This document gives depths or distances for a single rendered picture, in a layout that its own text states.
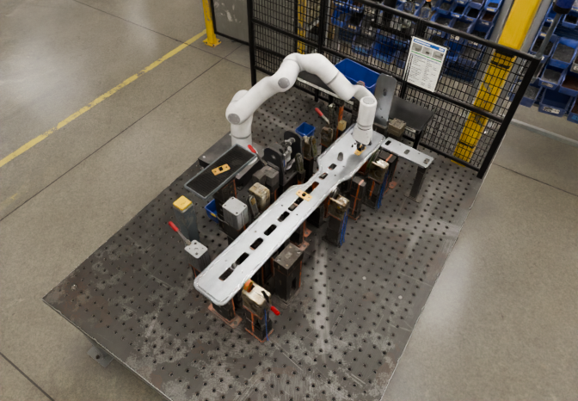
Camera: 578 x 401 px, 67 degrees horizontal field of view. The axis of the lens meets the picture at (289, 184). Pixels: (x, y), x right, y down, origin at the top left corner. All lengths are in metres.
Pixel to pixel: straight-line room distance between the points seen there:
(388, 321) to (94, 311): 1.42
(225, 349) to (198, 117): 2.67
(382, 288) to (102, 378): 1.72
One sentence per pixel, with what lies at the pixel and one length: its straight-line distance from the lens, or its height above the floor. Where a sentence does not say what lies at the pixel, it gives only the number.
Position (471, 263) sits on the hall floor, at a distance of 3.46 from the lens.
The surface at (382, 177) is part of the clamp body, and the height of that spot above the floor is 0.97.
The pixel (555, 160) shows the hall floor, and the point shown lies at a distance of 4.54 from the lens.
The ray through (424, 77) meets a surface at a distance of 2.77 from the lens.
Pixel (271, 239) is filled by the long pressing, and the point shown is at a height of 1.00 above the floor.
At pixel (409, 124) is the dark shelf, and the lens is 2.71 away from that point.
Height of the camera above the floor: 2.70
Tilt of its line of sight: 48 degrees down
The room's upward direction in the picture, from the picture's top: 1 degrees clockwise
